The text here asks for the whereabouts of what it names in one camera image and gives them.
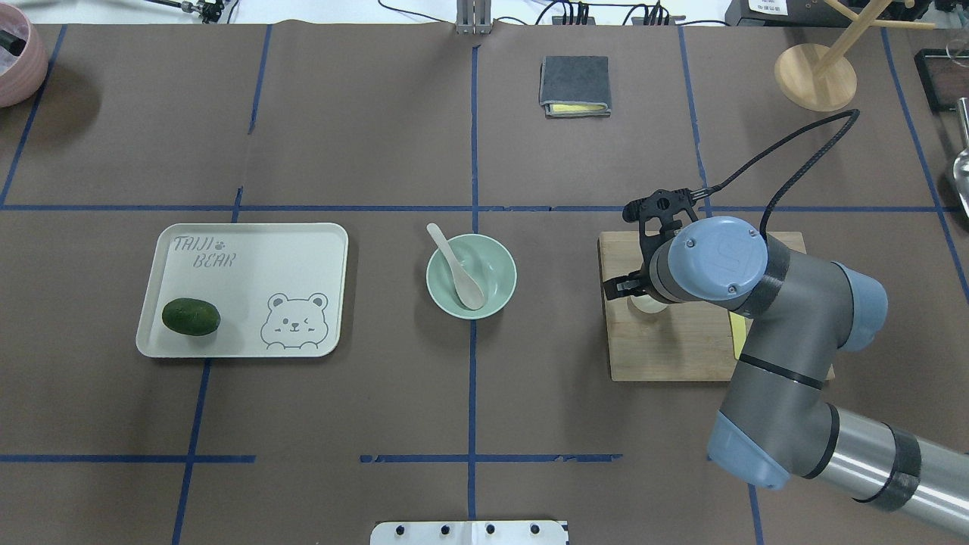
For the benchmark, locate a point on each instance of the white ceramic spoon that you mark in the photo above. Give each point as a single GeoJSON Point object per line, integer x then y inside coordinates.
{"type": "Point", "coordinates": [467, 289]}

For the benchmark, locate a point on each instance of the grey folded cloth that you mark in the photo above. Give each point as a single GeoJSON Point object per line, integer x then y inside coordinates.
{"type": "Point", "coordinates": [575, 86]}

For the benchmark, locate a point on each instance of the black tripod stand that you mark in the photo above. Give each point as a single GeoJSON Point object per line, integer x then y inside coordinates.
{"type": "Point", "coordinates": [208, 11]}

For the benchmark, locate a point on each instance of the yellow plastic knife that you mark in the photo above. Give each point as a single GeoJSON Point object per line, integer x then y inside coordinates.
{"type": "Point", "coordinates": [739, 331]}

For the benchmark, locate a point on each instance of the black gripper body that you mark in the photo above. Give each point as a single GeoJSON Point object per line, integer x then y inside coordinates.
{"type": "Point", "coordinates": [625, 287]}

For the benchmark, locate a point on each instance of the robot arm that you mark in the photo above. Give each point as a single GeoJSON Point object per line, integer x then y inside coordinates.
{"type": "Point", "coordinates": [773, 424]}

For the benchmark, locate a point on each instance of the pink bowl with ice cubes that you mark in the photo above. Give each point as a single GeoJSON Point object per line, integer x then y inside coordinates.
{"type": "Point", "coordinates": [22, 74]}

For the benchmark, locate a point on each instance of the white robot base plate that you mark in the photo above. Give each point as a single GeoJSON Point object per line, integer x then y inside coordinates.
{"type": "Point", "coordinates": [471, 532]}

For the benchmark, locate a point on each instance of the wooden mug tree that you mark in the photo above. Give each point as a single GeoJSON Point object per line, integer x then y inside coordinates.
{"type": "Point", "coordinates": [820, 78]}

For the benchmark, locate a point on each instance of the cream serving tray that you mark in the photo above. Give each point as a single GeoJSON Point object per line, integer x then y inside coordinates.
{"type": "Point", "coordinates": [279, 289]}

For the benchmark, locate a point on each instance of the green avocado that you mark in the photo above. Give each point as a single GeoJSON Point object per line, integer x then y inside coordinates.
{"type": "Point", "coordinates": [191, 317]}

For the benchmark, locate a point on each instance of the metal scoop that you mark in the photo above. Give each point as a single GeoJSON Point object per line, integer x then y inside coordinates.
{"type": "Point", "coordinates": [960, 166]}

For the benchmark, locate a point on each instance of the green ceramic bowl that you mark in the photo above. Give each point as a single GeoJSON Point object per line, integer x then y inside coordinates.
{"type": "Point", "coordinates": [487, 261]}

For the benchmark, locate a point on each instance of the wooden cutting board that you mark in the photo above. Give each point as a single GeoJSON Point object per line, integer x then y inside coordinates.
{"type": "Point", "coordinates": [684, 343]}

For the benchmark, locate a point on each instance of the white steamed bun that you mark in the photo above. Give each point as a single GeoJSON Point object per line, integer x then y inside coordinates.
{"type": "Point", "coordinates": [647, 304]}

